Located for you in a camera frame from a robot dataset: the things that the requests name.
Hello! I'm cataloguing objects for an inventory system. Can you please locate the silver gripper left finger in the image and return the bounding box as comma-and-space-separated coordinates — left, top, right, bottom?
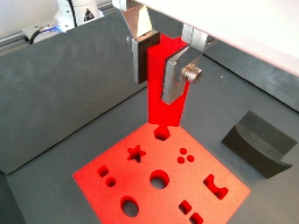
122, 4, 160, 84

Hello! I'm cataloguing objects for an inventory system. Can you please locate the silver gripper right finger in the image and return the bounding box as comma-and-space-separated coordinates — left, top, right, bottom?
161, 24, 213, 105

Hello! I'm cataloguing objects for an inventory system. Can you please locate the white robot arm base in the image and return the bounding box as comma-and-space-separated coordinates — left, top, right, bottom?
22, 0, 102, 45

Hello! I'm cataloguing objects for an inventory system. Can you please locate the black curved holder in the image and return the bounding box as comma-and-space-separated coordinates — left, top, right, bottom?
221, 111, 297, 179

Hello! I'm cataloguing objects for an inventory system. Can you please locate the red shape sorter block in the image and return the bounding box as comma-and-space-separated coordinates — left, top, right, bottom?
73, 123, 249, 224

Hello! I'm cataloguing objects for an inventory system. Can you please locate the aluminium frame rail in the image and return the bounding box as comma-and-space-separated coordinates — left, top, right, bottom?
0, 31, 29, 53

